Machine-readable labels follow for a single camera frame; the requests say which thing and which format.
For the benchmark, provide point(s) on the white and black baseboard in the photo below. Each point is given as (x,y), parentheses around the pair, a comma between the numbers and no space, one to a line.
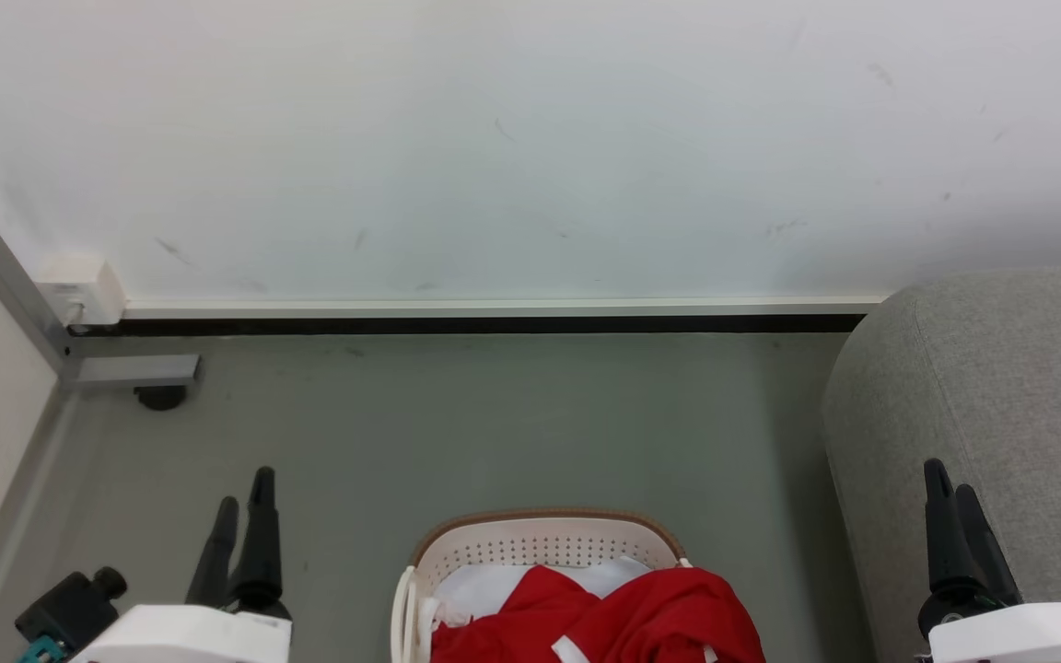
(494,311)

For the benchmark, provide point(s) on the white perforated laundry basket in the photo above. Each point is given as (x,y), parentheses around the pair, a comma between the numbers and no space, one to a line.
(530,543)

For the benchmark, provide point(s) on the red garment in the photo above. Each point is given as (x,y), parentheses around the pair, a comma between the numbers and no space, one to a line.
(659,617)

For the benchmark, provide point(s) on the black caster foot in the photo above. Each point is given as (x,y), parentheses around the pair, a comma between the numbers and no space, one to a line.
(160,398)

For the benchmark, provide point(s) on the white wall outlet box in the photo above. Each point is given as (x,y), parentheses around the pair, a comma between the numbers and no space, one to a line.
(88,290)

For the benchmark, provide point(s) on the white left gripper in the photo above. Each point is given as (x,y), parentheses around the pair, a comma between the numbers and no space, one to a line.
(190,637)

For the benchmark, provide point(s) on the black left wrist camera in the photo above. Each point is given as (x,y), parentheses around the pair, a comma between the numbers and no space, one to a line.
(70,612)

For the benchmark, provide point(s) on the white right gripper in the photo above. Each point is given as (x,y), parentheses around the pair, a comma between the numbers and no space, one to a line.
(1019,637)

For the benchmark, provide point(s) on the grey fabric sofa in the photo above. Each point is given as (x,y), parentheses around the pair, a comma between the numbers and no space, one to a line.
(1000,387)

